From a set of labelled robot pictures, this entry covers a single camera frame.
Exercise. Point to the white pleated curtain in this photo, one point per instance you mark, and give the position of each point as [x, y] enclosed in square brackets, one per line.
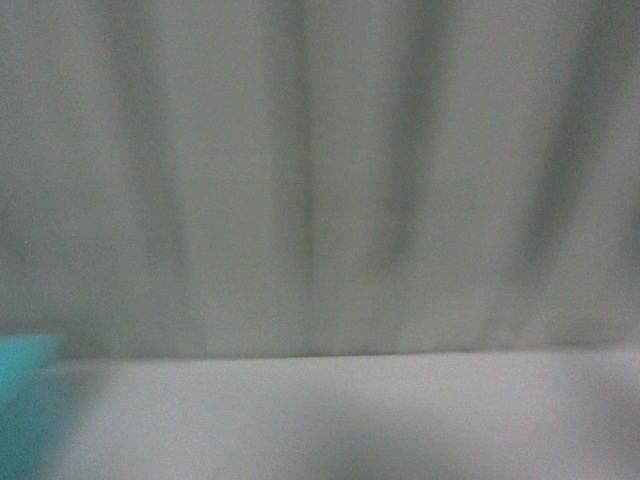
[306, 178]

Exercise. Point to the turquoise plastic storage box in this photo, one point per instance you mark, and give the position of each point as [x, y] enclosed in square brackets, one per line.
[35, 403]

